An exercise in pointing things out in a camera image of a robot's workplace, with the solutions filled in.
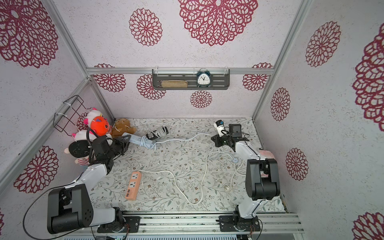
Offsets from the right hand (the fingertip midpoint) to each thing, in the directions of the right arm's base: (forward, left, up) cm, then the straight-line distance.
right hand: (214, 135), depth 93 cm
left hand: (-6, +49, +6) cm, 50 cm away
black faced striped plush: (-17, +71, +11) cm, 73 cm away
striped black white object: (+9, +36, -8) cm, 38 cm away
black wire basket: (-7, +77, +21) cm, 80 cm away
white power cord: (-21, -11, -14) cm, 27 cm away
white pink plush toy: (+8, +78, +9) cm, 79 cm away
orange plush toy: (0, +69, +9) cm, 69 cm away
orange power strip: (-29, +46, -9) cm, 55 cm away
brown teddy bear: (+12, +64, -4) cm, 66 cm away
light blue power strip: (-9, +42, +6) cm, 43 cm away
